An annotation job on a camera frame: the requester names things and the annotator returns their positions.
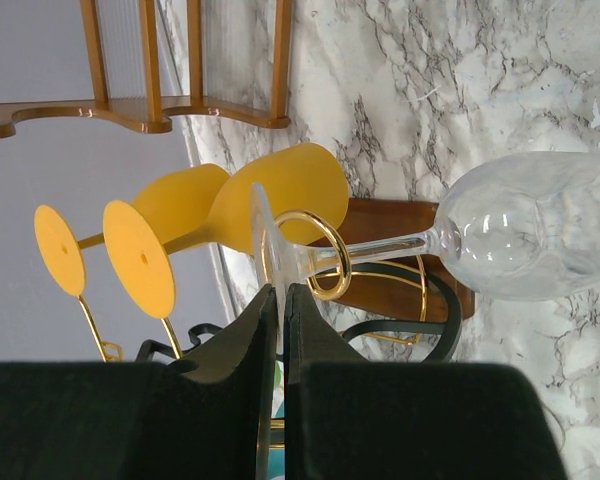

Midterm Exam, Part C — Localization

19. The gold wire wine glass rack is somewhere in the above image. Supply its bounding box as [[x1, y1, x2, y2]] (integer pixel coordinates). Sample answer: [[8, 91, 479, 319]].
[[77, 197, 476, 480]]

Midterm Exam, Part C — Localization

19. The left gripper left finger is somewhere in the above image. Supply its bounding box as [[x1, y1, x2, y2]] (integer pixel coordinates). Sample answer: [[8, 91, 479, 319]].
[[0, 286, 276, 479]]

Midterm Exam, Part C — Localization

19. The wooden shelf rack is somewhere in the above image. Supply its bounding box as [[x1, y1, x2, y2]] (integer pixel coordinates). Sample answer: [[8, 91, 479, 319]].
[[0, 1, 294, 139]]

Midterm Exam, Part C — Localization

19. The clear wine glass front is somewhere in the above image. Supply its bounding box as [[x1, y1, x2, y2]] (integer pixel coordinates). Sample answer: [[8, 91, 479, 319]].
[[249, 152, 600, 361]]

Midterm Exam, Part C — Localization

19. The green plastic wine glass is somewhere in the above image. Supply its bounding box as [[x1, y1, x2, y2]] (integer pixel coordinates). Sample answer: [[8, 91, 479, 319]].
[[273, 361, 284, 402]]

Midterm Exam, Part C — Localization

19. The orange wine glass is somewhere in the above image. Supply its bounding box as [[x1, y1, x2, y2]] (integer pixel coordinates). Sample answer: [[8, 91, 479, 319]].
[[105, 143, 349, 319], [34, 164, 229, 297]]

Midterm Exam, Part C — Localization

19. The blue plastic wine glass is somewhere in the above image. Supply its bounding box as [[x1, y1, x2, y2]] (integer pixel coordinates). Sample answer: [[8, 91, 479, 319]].
[[267, 447, 285, 480]]

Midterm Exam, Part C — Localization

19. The orange wine glass front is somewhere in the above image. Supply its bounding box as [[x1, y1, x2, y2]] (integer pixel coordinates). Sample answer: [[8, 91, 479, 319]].
[[105, 143, 349, 319]]

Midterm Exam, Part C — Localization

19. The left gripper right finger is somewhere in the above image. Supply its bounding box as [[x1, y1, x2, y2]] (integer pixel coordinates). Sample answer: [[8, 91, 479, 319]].
[[284, 285, 567, 479]]

